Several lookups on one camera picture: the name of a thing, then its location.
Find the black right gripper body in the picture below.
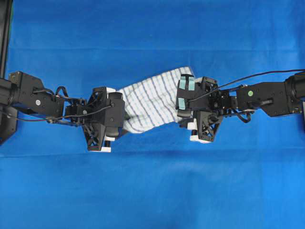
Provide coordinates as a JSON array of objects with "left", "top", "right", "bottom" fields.
[{"left": 183, "top": 77, "right": 224, "bottom": 143}]

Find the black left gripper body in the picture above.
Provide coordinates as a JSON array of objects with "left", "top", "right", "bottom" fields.
[{"left": 82, "top": 87, "right": 117, "bottom": 152}]

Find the white blue-striped towel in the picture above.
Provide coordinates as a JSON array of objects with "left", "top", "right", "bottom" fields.
[{"left": 118, "top": 66, "right": 193, "bottom": 134}]

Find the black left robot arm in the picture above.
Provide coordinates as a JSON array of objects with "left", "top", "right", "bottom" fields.
[{"left": 0, "top": 71, "right": 117, "bottom": 152}]

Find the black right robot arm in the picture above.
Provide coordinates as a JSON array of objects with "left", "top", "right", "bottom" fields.
[{"left": 175, "top": 70, "right": 305, "bottom": 143}]

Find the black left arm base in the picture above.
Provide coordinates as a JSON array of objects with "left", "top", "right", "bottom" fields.
[{"left": 0, "top": 106, "right": 18, "bottom": 145}]

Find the blue table cloth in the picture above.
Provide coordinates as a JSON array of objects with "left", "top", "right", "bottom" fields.
[{"left": 0, "top": 0, "right": 305, "bottom": 229}]

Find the black taped right wrist camera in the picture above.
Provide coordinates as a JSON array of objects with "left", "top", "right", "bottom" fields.
[{"left": 175, "top": 74, "right": 195, "bottom": 118}]

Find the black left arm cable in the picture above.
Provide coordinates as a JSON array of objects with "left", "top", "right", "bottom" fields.
[{"left": 0, "top": 104, "right": 112, "bottom": 122}]

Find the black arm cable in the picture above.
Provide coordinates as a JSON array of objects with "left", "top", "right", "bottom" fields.
[
  {"left": 0, "top": 104, "right": 112, "bottom": 122},
  {"left": 188, "top": 69, "right": 305, "bottom": 104}
]

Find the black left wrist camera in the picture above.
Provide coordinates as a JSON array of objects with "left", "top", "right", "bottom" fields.
[{"left": 102, "top": 92, "right": 125, "bottom": 137}]

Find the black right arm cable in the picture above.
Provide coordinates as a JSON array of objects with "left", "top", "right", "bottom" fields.
[{"left": 188, "top": 69, "right": 305, "bottom": 104}]

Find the black frame post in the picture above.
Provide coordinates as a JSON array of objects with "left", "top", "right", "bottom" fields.
[{"left": 0, "top": 0, "right": 13, "bottom": 78}]

